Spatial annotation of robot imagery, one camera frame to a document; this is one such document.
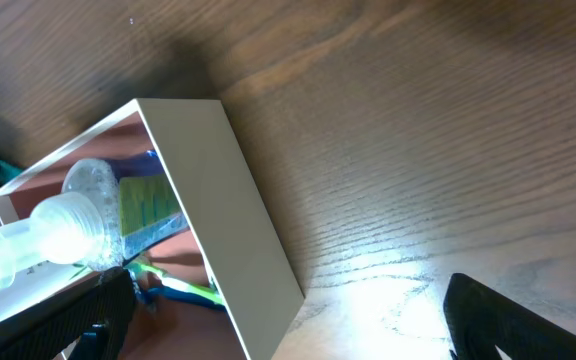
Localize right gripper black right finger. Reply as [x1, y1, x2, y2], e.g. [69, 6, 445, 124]
[443, 273, 576, 360]

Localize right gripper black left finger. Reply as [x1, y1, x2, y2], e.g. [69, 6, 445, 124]
[0, 268, 136, 360]

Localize white tube with gold cap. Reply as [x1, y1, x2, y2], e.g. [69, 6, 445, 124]
[0, 261, 91, 322]

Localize clear bottle with blue liquid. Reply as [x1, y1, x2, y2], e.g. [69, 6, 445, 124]
[0, 150, 189, 290]

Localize green and white toothbrush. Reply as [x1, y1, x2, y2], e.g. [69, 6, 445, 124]
[125, 258, 224, 306]

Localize white box with pink interior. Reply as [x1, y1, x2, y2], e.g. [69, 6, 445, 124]
[0, 99, 304, 359]

